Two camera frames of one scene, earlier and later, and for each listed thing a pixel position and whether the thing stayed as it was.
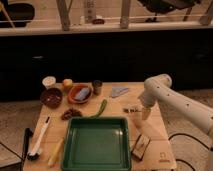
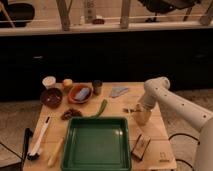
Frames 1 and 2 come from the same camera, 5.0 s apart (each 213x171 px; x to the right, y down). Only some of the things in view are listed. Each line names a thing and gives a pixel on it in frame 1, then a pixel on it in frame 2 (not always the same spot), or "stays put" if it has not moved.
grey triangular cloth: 118,90 stays put
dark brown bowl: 51,97 stays put
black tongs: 27,133 stays put
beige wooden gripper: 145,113 -> 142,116
